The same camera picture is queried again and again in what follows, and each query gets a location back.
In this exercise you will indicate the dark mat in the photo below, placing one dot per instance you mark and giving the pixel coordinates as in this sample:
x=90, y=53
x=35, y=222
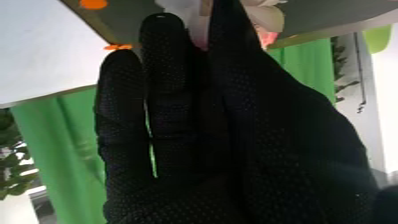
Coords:
x=331, y=15

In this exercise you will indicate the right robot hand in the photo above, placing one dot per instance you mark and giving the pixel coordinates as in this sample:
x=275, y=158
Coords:
x=250, y=150

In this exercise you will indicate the pink flower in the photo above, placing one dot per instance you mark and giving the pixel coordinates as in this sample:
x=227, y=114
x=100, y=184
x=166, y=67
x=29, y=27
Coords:
x=267, y=16

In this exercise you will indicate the white sheet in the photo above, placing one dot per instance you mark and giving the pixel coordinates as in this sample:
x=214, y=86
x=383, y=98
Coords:
x=42, y=50

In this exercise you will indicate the green plant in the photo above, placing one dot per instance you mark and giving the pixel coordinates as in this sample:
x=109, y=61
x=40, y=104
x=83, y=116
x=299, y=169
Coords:
x=13, y=160

